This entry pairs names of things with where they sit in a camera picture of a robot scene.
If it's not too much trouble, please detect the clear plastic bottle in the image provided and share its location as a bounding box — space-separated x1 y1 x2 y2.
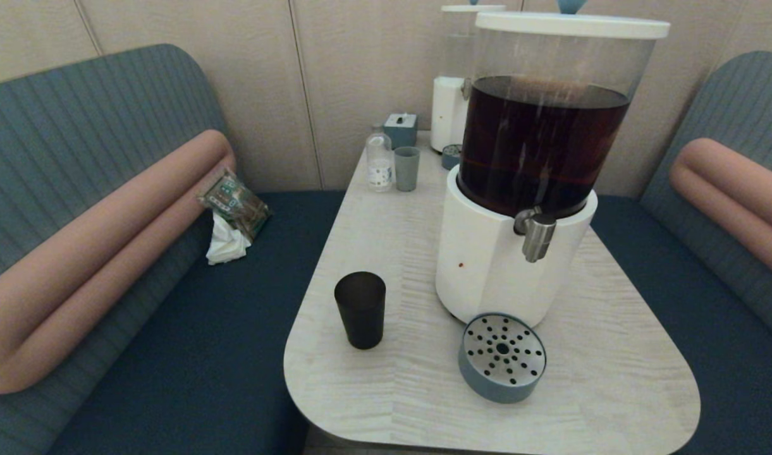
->
366 123 395 192

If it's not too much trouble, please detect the blue-grey tissue box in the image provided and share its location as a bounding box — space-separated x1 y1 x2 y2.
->
384 113 419 150

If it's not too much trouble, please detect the small empty beverage dispenser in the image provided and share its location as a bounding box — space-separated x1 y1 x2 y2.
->
430 11 487 154

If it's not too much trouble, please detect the white crumpled tissue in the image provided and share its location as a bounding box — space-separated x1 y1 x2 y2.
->
205 210 252 265

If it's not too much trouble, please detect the large tea beverage dispenser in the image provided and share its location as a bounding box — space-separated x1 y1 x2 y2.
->
435 28 655 328

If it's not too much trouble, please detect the large blue perforated drip tray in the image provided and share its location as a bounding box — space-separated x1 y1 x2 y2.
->
458 313 548 404

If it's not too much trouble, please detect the white dispenser lid blue knob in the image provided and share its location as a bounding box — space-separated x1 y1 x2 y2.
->
474 0 671 40

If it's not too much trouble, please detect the green snack packet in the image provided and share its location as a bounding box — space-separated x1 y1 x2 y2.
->
198 167 273 242

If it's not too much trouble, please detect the grey-blue plastic cup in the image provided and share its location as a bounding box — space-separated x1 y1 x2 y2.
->
394 147 420 192

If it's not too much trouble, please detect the small white dispenser lid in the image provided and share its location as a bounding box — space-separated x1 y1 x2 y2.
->
441 0 506 14

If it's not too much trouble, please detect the steel dispenser tap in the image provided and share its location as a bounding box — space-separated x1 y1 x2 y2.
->
513 205 558 264

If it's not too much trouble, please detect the pink cylindrical bolster cushion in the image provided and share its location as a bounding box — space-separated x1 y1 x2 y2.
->
669 138 772 283
0 130 236 394

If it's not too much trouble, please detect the black plastic cup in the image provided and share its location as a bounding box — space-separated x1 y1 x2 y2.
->
334 272 386 350

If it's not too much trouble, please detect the teal upholstered booth sofa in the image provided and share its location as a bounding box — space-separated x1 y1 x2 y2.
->
591 51 772 455
0 43 345 455

